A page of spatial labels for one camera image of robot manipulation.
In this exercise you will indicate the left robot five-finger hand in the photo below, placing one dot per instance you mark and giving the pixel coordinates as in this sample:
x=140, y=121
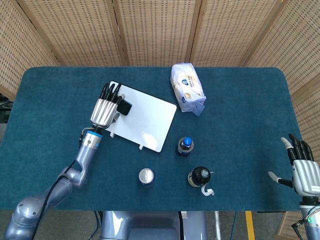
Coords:
x=103, y=112

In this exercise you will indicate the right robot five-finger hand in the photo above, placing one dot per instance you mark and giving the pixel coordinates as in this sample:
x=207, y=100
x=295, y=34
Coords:
x=306, y=177

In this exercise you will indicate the black rectangular sponge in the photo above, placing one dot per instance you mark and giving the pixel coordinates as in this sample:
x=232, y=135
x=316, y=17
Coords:
x=125, y=108

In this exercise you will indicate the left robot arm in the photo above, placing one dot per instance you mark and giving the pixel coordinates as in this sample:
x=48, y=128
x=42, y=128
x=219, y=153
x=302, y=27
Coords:
x=75, y=175

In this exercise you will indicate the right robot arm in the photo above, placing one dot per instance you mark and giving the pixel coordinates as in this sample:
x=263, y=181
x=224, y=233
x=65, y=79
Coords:
x=312, y=220

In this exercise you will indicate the white whiteboard with stand feet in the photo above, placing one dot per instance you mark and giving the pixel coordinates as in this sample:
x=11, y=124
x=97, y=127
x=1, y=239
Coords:
x=147, y=122

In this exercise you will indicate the blue soda can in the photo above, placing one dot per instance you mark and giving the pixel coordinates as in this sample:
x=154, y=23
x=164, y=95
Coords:
x=146, y=176

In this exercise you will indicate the blue table cloth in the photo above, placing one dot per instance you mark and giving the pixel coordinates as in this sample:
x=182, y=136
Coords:
x=237, y=125

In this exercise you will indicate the white snack bag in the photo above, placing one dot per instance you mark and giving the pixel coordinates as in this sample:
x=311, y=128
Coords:
x=187, y=87

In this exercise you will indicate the cola bottle with blue cap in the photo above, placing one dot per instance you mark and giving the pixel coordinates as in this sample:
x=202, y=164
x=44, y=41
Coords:
x=185, y=146

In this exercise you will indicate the woven rattan folding screen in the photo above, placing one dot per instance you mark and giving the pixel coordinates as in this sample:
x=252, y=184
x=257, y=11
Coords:
x=155, y=30

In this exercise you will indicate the white pole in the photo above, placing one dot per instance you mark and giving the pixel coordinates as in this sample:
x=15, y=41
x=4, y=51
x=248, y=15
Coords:
x=218, y=225

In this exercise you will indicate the white peeled label strip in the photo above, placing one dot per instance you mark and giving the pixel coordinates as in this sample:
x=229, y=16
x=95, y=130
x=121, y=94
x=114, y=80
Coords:
x=206, y=192

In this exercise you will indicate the dark tea bottle black cap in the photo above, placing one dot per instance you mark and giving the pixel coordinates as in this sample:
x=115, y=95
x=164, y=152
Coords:
x=198, y=176

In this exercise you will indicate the grey robot torso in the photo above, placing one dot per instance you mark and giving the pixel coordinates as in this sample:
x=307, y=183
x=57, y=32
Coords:
x=152, y=225

